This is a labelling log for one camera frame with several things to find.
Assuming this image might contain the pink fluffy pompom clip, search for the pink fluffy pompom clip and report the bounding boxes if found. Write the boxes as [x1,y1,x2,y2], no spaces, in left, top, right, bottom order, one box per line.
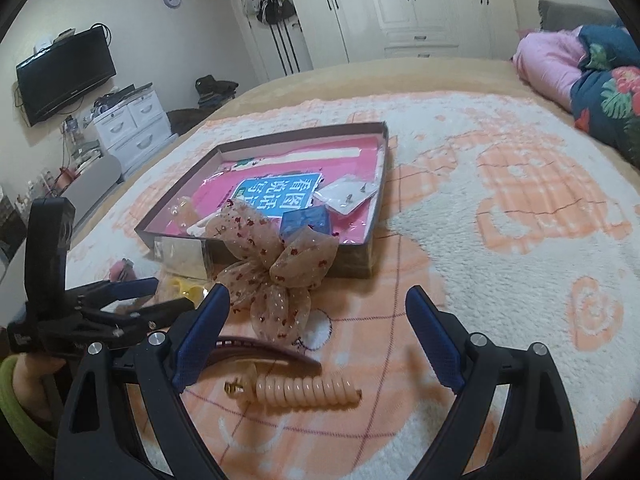
[108,258,137,283]

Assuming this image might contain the yellow rings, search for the yellow rings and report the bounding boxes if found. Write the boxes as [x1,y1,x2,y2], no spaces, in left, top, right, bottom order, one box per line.
[159,276,208,309]

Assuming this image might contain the dark red hair clip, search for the dark red hair clip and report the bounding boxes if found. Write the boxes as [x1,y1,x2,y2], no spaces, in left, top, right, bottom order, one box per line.
[205,336,322,372]

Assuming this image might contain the beige sheer bow hair clip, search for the beige sheer bow hair clip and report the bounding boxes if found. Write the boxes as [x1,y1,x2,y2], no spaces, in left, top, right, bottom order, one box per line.
[205,200,340,346]

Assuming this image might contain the peach spiral hair tie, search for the peach spiral hair tie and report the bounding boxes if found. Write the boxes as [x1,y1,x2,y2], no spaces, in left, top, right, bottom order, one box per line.
[221,363,362,411]

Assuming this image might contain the person's left hand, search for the person's left hand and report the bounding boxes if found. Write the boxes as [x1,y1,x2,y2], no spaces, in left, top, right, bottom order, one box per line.
[12,353,66,422]

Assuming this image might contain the clear tape patch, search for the clear tape patch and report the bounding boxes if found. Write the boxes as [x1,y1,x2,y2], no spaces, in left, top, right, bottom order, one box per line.
[154,236,210,281]

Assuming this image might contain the grey chair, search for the grey chair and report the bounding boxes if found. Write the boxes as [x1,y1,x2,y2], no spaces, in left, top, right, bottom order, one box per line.
[62,155,124,231]

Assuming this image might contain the white drawer cabinet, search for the white drawer cabinet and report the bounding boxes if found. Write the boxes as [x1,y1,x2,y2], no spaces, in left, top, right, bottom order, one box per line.
[90,84,177,178]

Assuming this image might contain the pink children's book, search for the pink children's book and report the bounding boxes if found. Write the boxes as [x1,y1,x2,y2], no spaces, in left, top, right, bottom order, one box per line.
[150,134,385,244]

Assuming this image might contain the blue small packet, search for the blue small packet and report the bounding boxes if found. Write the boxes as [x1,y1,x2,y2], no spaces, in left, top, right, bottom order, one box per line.
[280,206,332,240]

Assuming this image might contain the white peach patterned blanket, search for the white peach patterned blanket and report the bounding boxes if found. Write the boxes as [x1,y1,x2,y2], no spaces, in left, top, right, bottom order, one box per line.
[67,92,639,479]

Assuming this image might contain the brown shallow cardboard box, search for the brown shallow cardboard box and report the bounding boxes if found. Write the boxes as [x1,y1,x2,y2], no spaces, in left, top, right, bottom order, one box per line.
[134,122,388,278]

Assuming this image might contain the white earring bag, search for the white earring bag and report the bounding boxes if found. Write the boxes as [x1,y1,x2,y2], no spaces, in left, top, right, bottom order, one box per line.
[314,174,378,216]

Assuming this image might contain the dark clothes pile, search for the dark clothes pile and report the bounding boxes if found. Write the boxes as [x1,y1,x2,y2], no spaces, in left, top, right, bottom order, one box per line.
[167,75,239,136]

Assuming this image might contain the white door with bags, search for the white door with bags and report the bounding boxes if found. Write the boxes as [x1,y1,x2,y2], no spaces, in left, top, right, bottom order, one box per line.
[231,0,314,84]

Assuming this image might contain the blue floral quilt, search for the blue floral quilt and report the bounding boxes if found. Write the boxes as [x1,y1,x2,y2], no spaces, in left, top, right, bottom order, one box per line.
[570,25,639,167]

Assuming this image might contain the tan bed cover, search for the tan bed cover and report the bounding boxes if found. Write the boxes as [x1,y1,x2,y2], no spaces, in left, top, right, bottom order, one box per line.
[69,56,640,241]

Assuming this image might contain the pink jacket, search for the pink jacket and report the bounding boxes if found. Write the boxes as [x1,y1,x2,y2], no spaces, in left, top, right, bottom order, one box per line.
[512,27,586,112]

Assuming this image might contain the white wardrobe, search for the white wardrobe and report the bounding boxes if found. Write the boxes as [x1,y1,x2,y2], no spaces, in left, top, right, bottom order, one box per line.
[276,0,522,68]

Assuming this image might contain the grey pillow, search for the grey pillow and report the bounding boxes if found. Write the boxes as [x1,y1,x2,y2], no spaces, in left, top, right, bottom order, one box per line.
[538,0,622,32]

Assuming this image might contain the black wall television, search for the black wall television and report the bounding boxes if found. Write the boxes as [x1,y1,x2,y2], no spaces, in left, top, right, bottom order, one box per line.
[16,27,116,127]

